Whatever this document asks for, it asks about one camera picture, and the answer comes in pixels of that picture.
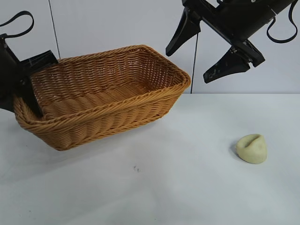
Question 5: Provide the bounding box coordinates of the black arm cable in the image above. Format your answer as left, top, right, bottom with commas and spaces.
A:
266, 0, 297, 44
0, 11, 35, 38

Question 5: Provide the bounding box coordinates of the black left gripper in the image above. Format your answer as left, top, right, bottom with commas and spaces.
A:
0, 33, 60, 118

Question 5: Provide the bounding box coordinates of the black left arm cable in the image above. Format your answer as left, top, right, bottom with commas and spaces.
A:
0, 11, 35, 38

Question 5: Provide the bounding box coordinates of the thin black hanging cable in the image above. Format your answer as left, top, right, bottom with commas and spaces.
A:
190, 32, 199, 94
48, 0, 60, 61

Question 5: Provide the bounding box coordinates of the brown woven wicker basket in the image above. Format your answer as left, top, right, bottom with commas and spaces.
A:
14, 44, 192, 151

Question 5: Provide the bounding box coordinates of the pale yellow egg yolk pastry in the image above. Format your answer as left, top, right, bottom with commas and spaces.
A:
235, 133, 268, 165

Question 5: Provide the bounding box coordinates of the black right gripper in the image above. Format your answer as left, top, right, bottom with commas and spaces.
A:
165, 0, 278, 84

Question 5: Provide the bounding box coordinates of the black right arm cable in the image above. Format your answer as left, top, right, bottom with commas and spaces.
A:
266, 0, 297, 44

